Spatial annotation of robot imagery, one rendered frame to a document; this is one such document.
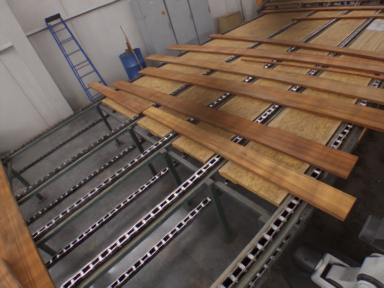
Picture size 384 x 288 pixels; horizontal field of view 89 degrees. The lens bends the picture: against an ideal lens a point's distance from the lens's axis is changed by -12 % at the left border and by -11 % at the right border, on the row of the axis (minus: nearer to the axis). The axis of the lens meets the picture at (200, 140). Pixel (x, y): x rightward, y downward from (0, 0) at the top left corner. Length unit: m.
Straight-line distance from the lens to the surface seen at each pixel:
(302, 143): 1.61
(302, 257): 1.71
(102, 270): 1.49
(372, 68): 2.69
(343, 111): 1.94
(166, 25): 6.89
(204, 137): 1.79
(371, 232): 1.11
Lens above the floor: 1.94
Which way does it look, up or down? 37 degrees down
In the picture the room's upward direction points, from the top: 19 degrees counter-clockwise
